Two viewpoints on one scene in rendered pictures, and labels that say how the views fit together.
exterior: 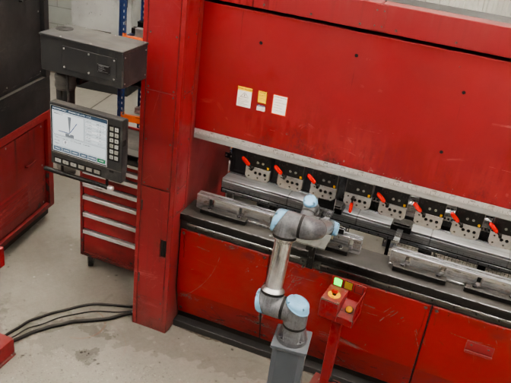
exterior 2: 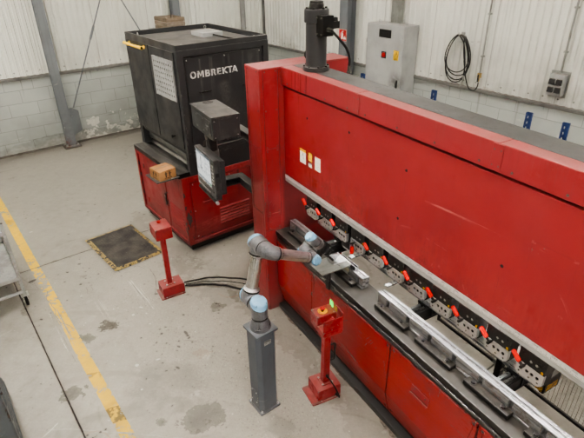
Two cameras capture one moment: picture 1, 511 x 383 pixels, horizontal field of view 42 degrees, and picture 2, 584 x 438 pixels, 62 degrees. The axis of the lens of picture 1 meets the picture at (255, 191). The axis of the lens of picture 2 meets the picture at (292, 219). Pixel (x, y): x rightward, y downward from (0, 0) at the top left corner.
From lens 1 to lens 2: 235 cm
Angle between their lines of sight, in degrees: 37
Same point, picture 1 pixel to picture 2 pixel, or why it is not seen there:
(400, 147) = (375, 209)
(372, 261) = (366, 296)
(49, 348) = (203, 295)
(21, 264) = (231, 245)
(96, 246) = not seen: hidden behind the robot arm
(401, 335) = (376, 361)
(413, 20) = (373, 107)
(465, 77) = (406, 157)
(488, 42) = (414, 129)
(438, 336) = (395, 372)
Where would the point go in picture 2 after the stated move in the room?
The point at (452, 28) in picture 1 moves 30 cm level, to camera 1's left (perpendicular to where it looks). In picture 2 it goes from (394, 116) to (350, 106)
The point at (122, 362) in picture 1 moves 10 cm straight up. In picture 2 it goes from (231, 317) to (230, 308)
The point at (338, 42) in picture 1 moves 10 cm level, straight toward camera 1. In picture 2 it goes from (340, 121) to (329, 124)
